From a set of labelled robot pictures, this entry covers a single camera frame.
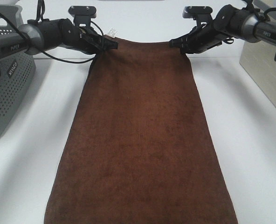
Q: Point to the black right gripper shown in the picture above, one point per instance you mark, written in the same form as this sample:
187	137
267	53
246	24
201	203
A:
226	25

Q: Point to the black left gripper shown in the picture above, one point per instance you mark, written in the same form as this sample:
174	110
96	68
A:
63	33

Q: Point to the brown towel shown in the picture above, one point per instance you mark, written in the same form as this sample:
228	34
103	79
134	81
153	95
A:
139	150

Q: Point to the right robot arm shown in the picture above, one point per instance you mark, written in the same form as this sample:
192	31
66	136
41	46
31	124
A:
248	24

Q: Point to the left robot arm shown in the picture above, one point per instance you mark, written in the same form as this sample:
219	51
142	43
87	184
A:
34	39

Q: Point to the beige fabric storage box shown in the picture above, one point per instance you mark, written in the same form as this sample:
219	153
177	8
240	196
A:
258	58

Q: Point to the grey perforated plastic basket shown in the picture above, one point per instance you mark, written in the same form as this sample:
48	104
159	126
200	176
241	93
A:
17	70

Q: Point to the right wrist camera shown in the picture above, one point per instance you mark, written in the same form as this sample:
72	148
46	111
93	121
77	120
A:
201	14

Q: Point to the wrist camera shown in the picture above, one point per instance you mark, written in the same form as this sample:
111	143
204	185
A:
201	14
82	15

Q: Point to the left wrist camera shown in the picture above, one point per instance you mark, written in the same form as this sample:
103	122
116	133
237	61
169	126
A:
82	15

